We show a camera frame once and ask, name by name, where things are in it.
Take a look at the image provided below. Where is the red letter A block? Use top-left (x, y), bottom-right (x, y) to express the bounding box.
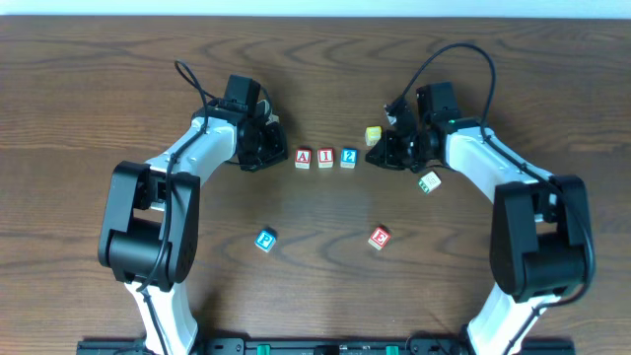
top-left (294, 149), bottom-right (312, 170)

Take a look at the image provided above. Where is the red letter I block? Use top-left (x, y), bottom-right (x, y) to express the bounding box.
top-left (317, 148), bottom-right (334, 169)

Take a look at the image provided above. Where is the blue number 2 block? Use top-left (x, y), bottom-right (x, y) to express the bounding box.
top-left (340, 148), bottom-right (358, 169)

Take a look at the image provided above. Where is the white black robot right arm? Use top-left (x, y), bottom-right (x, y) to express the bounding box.
top-left (366, 91), bottom-right (596, 354)

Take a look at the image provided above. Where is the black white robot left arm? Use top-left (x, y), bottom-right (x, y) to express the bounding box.
top-left (98, 100), bottom-right (287, 354)

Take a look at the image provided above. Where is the green edged wooden block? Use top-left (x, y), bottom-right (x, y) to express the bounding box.
top-left (418, 172), bottom-right (442, 194)

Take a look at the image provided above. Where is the yellow wooden block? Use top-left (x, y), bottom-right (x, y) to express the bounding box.
top-left (365, 126), bottom-right (383, 147)

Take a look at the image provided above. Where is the blue letter P block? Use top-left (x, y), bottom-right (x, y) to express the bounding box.
top-left (255, 230), bottom-right (277, 252)

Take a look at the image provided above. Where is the red letter E block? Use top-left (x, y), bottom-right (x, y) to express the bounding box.
top-left (368, 227), bottom-right (391, 250)

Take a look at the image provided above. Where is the black mounting rail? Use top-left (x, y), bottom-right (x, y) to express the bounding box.
top-left (76, 337), bottom-right (577, 355)

